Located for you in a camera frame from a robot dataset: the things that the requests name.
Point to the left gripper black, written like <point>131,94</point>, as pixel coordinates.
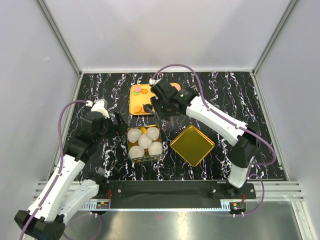
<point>119,129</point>

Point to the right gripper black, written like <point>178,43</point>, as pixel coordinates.
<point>160,114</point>

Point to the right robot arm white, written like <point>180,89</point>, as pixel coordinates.
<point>236,132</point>

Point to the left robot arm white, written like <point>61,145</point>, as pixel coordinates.
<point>47,217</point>

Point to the white paper cup back-right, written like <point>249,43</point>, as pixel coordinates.
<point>153,133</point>

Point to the dotted round sandwich cookie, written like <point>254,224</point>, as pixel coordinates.
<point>137,109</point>

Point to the orange swirl cookie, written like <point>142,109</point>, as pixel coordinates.
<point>144,91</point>

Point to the yellow serving tray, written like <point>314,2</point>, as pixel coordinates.
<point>141,99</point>

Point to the white paper cup back-left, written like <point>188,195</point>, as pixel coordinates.
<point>133,135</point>

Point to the green macaron cookie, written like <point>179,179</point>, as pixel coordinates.
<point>135,93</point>

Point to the white paper cup centre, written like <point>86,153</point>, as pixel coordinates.
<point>144,141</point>

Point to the pink macaron cookie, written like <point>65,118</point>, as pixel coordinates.
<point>137,89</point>

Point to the gold square cookie tin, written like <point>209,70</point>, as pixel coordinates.
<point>146,156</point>

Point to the white paper cup front-right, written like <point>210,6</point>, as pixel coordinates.
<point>155,148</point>

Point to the white paper cup front-left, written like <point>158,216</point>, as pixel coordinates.
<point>136,152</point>

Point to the gold tin lid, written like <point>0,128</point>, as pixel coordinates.
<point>192,145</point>

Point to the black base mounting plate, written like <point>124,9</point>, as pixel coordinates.
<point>215,189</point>

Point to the aluminium frame rail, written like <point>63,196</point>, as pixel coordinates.
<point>266,191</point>

